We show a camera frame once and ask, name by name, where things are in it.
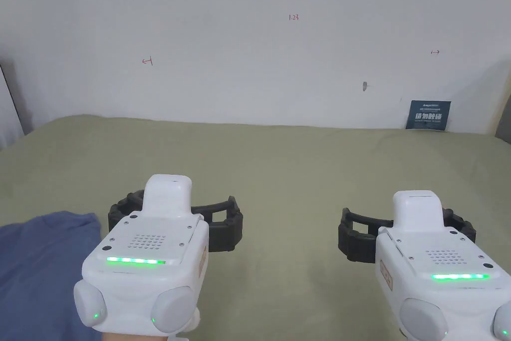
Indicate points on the person's left hand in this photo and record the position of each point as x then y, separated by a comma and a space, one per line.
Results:
127, 337

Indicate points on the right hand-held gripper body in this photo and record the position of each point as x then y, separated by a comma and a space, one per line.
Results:
439, 269

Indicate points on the dark blue sign card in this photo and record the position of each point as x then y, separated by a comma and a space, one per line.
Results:
428, 115

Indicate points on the grey cushion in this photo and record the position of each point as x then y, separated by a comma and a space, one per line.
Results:
504, 121

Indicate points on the bed with pale green sheet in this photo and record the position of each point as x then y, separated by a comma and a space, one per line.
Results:
279, 165

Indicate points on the blue garment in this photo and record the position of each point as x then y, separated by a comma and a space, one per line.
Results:
40, 269

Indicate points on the grey padded headboard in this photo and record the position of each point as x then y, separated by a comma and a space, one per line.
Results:
20, 105

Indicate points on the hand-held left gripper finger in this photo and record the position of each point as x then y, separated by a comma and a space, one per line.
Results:
121, 205
229, 233

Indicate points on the small grey wall hook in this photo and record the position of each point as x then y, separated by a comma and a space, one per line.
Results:
364, 86

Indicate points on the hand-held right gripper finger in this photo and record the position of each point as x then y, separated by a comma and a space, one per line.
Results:
459, 223
355, 243

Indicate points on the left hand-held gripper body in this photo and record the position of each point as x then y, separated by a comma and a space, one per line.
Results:
143, 245

